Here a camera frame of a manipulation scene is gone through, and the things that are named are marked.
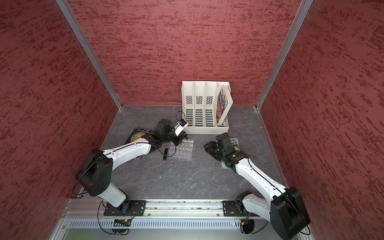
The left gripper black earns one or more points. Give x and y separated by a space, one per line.
179 138

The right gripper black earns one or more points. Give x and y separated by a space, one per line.
211 144

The black lipstick orange band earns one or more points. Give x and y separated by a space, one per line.
165 154

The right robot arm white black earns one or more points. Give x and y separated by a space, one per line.
282 207

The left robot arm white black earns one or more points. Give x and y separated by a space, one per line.
95 173

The blue book in organizer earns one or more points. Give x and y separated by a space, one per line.
224 104

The white magazine file organizer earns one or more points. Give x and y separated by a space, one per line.
199 100

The Treehouse paperback book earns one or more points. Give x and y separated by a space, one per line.
235 143

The black hardcover Maugham book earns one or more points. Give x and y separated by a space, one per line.
136 134

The left corner aluminium profile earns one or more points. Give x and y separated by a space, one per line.
79 33

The corner aluminium profile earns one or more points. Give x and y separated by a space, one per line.
293 31
79 33

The right corner aluminium profile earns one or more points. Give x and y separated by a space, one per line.
293 31

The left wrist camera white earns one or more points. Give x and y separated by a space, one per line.
180 126

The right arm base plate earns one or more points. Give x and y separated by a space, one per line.
233 209

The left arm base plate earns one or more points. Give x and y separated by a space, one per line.
135 208

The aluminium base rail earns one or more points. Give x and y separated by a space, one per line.
152 209

